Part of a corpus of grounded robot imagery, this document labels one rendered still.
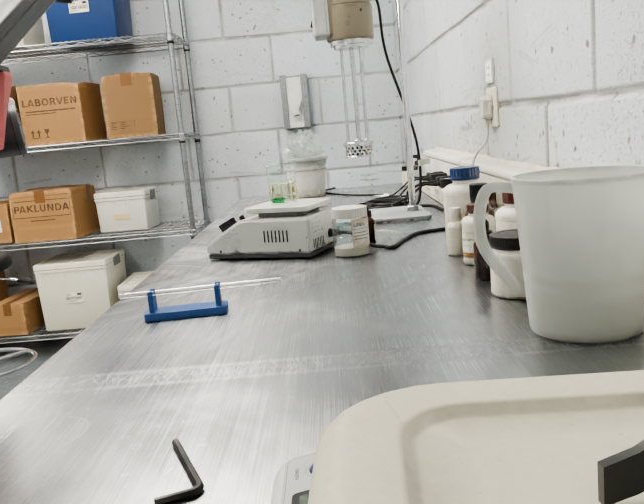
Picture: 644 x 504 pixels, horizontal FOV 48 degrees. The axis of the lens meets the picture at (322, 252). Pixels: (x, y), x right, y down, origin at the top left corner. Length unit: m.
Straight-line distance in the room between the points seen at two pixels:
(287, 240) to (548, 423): 1.03
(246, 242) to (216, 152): 2.46
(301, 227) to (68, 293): 2.44
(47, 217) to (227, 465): 3.03
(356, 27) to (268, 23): 2.12
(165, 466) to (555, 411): 0.36
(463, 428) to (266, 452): 0.34
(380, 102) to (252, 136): 0.66
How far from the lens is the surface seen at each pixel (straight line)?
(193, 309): 0.88
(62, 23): 3.54
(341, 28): 1.57
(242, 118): 3.65
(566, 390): 0.19
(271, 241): 1.20
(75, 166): 3.85
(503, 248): 0.84
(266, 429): 0.54
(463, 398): 0.18
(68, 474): 0.53
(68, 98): 3.47
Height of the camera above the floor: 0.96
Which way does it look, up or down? 10 degrees down
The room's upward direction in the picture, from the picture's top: 5 degrees counter-clockwise
